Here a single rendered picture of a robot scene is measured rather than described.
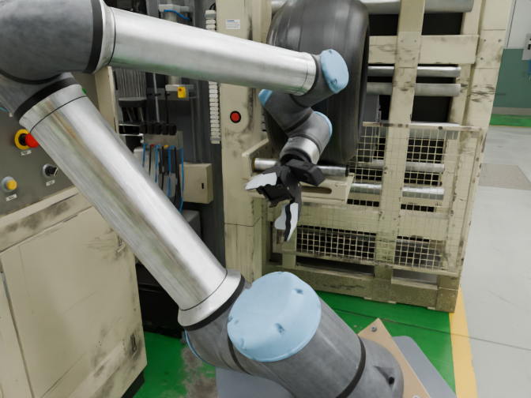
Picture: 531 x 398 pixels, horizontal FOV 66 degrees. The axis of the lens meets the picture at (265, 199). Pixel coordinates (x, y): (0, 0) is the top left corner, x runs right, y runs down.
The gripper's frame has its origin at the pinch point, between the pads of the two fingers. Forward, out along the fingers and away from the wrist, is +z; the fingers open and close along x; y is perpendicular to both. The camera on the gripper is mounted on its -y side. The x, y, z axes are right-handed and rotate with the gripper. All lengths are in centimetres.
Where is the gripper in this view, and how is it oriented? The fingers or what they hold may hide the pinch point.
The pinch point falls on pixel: (269, 216)
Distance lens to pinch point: 84.2
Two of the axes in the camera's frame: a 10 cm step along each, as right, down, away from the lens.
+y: -7.3, 2.0, 6.6
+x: -5.6, -7.4, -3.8
